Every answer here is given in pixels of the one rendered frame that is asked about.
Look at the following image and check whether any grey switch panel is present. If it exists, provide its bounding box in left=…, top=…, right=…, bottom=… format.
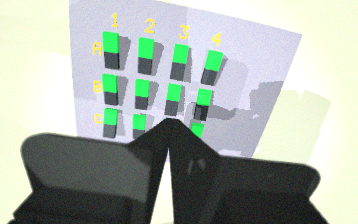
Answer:
left=68, top=0, right=303, bottom=158

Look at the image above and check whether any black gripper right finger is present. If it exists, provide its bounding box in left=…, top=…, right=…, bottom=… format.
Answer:
left=169, top=118, right=321, bottom=224

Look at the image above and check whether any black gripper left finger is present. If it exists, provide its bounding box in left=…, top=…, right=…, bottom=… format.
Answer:
left=20, top=118, right=173, bottom=224

